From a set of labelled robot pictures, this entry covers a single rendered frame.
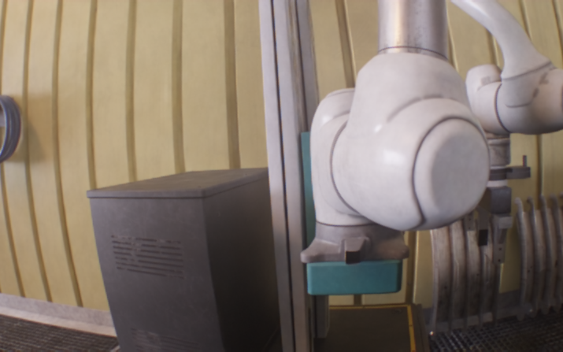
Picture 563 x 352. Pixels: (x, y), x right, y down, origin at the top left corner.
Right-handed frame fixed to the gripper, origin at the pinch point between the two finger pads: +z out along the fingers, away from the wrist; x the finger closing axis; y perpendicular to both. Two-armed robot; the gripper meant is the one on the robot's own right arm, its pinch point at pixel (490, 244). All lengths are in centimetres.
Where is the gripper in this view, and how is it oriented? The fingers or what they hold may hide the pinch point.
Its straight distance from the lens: 82.4
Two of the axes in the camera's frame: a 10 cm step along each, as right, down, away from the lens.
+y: -9.6, 0.5, 2.7
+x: -2.6, 0.8, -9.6
